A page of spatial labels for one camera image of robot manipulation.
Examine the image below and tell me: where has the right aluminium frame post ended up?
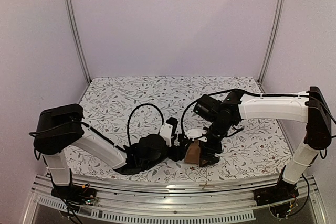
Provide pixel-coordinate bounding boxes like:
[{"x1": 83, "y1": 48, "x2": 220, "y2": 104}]
[{"x1": 257, "y1": 0, "x2": 285, "y2": 86}]

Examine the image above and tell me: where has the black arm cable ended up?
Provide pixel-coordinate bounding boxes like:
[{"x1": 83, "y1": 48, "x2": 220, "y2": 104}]
[
  {"x1": 126, "y1": 103, "x2": 165, "y2": 146},
  {"x1": 180, "y1": 89, "x2": 238, "y2": 137}
]

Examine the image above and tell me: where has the left aluminium frame post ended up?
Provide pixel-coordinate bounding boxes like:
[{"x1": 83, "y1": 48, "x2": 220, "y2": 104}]
[{"x1": 64, "y1": 0, "x2": 92, "y2": 84}]

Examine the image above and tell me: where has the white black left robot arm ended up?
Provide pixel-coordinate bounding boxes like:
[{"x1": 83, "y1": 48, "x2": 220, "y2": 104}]
[{"x1": 29, "y1": 103, "x2": 186, "y2": 200}]

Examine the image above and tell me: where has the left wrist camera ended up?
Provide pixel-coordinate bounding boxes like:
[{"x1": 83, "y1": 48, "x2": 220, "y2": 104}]
[{"x1": 159, "y1": 117, "x2": 178, "y2": 147}]

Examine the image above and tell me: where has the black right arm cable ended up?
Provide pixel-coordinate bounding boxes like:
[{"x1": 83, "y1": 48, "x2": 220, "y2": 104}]
[{"x1": 180, "y1": 89, "x2": 238, "y2": 137}]

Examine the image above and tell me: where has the brown cardboard box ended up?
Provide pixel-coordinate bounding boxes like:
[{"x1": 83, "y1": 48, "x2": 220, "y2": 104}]
[{"x1": 184, "y1": 140, "x2": 201, "y2": 164}]

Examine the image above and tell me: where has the floral patterned table mat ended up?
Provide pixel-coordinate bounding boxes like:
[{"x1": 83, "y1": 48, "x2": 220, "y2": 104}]
[{"x1": 65, "y1": 76, "x2": 291, "y2": 183}]

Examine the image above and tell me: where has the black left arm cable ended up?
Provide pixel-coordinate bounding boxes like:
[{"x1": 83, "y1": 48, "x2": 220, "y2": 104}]
[{"x1": 126, "y1": 103, "x2": 165, "y2": 146}]

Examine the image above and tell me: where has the aluminium front rail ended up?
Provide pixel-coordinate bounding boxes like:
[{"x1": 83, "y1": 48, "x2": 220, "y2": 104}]
[{"x1": 25, "y1": 174, "x2": 326, "y2": 224}]

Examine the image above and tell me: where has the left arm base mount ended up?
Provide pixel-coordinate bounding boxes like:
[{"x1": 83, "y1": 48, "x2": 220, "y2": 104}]
[{"x1": 51, "y1": 181, "x2": 97, "y2": 205}]

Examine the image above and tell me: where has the aluminium frame post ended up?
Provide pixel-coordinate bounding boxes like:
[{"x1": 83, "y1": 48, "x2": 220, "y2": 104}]
[
  {"x1": 257, "y1": 0, "x2": 285, "y2": 86},
  {"x1": 64, "y1": 0, "x2": 92, "y2": 84}
]

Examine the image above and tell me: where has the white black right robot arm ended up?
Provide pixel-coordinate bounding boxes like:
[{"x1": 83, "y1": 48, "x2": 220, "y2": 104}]
[{"x1": 193, "y1": 86, "x2": 334, "y2": 201}]

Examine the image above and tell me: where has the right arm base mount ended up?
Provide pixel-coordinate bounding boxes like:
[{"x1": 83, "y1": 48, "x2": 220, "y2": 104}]
[{"x1": 253, "y1": 180, "x2": 299, "y2": 218}]

